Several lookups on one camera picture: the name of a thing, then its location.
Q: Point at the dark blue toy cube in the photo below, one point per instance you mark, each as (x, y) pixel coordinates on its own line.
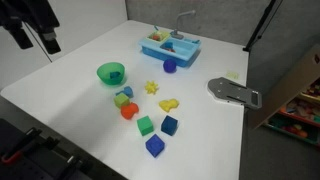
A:
(169, 125)

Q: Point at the black tripod pole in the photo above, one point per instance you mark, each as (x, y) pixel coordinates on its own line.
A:
(267, 17)

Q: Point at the green translucent bowl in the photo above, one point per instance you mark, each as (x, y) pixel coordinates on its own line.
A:
(103, 72)

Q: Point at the purple round toy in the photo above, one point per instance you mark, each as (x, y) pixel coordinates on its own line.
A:
(169, 66)

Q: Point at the wooden toy shelf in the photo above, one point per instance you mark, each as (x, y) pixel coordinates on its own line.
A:
(292, 106)

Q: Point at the light blue toy shape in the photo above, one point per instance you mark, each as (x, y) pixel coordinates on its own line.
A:
(127, 91)

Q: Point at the orange toy shape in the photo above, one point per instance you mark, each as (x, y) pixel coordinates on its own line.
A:
(129, 111)

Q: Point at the grey toy faucet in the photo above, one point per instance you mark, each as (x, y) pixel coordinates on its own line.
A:
(175, 33)

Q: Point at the small yellow-green sticker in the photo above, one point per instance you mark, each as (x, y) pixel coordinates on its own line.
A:
(232, 75)

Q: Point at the black clamp with red handle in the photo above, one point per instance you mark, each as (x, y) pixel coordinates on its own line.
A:
(15, 152)

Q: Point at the yellow flat toy shape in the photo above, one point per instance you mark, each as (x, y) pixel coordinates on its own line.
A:
(167, 105)

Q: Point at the grey metal mounting plate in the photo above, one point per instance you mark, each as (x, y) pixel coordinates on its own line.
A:
(229, 91)

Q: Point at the blue toy sink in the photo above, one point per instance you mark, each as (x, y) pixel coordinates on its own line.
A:
(161, 45)

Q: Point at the light green toy cube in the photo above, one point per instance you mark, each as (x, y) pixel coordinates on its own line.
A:
(121, 100)

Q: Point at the blue toy inside bowl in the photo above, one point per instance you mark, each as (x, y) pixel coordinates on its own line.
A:
(114, 75)

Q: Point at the yellow spiky round toy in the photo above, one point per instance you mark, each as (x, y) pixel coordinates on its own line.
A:
(151, 87)

